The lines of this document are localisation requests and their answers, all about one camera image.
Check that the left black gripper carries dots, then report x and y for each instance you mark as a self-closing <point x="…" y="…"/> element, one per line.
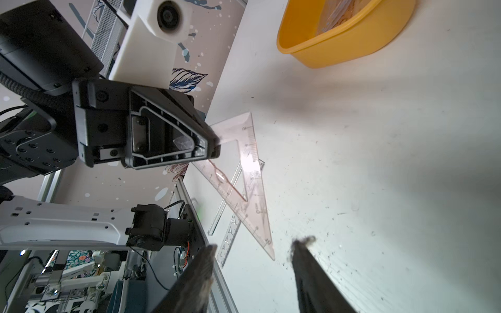
<point x="96" y="122"/>

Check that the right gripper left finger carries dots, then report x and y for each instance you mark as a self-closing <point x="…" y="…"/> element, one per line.
<point x="192" y="290"/>

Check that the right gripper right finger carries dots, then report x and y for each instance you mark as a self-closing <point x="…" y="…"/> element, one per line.
<point x="315" y="290"/>

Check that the thin clear straight ruler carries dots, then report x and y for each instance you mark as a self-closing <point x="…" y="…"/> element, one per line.
<point x="223" y="204"/>

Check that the pink triangle set square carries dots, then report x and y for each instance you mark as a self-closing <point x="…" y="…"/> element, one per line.
<point x="251" y="209"/>

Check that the long pink ruler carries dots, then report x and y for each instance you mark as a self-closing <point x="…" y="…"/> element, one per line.
<point x="336" y="12"/>

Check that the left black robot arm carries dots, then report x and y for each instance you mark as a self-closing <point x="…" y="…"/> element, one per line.
<point x="42" y="51"/>

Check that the yellow plastic storage box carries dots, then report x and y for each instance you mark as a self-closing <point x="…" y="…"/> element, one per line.
<point x="367" y="27"/>

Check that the clear shape stencil ruler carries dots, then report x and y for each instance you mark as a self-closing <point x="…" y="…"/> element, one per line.
<point x="228" y="240"/>

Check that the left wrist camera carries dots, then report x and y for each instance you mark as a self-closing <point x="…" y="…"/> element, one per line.
<point x="148" y="51"/>

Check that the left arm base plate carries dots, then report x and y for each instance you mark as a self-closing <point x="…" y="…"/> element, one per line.
<point x="177" y="226"/>

